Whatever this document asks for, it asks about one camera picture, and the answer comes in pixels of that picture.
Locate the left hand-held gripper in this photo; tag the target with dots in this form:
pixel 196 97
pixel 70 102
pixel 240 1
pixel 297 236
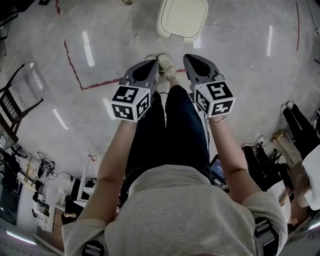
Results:
pixel 130 102

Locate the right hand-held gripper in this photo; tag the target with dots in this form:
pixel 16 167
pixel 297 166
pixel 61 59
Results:
pixel 217 100

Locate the white lidded trash bin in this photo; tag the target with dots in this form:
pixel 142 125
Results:
pixel 182 17

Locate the person's left forearm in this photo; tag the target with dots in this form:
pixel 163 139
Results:
pixel 115 150

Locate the person's right forearm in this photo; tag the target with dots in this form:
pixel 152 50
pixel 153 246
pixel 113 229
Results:
pixel 230 150

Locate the person's cream left shoe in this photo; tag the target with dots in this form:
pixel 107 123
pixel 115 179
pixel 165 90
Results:
pixel 150 58

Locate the person's cream shoe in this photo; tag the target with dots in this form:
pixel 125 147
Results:
pixel 166 62
pixel 150 58

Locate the person's cream right shoe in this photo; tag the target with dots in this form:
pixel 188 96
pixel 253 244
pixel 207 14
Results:
pixel 166 62

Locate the person's dark trousers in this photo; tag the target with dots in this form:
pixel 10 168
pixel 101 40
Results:
pixel 185 120

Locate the small red object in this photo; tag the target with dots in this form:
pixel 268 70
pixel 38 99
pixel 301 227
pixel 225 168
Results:
pixel 94 158

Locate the waist-worn screen device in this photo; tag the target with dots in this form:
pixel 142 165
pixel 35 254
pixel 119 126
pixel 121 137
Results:
pixel 217 167

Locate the clear plastic container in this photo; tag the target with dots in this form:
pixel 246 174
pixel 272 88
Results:
pixel 33 80

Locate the person's light t-shirt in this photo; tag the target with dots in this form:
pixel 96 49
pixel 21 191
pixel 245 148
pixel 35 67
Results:
pixel 175 212

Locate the wooden stool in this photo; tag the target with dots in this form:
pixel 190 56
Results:
pixel 29 170

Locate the black office chair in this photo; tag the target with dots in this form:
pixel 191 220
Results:
pixel 10 160

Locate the white storage shelf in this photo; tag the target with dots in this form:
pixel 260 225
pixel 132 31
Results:
pixel 47 215

